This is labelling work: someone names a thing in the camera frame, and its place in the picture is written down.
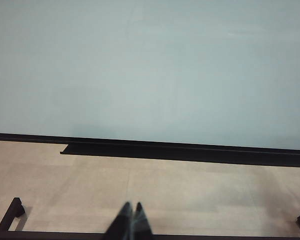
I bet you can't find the white glossy whiteboard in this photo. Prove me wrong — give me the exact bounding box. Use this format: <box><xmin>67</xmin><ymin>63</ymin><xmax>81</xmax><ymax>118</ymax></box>
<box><xmin>0</xmin><ymin>0</ymin><xmax>300</xmax><ymax>152</ymax></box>

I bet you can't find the black whiteboard bottom frame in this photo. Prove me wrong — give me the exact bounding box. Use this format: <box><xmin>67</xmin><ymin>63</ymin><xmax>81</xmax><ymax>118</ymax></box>
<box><xmin>0</xmin><ymin>132</ymin><xmax>300</xmax><ymax>158</ymax></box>

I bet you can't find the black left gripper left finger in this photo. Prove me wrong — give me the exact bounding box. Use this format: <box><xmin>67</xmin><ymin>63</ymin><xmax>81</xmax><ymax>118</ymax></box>
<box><xmin>106</xmin><ymin>200</ymin><xmax>134</xmax><ymax>236</ymax></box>

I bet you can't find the black metal base frame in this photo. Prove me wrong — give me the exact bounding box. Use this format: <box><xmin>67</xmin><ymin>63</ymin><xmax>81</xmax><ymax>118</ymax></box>
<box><xmin>0</xmin><ymin>197</ymin><xmax>300</xmax><ymax>240</ymax></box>

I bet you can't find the black whiteboard pen tray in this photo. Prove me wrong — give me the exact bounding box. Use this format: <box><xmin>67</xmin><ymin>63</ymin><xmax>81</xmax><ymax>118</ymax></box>
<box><xmin>59</xmin><ymin>142</ymin><xmax>300</xmax><ymax>169</ymax></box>

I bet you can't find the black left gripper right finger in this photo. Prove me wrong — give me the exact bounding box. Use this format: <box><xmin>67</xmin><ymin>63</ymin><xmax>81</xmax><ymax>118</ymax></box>
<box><xmin>133</xmin><ymin>201</ymin><xmax>154</xmax><ymax>236</ymax></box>

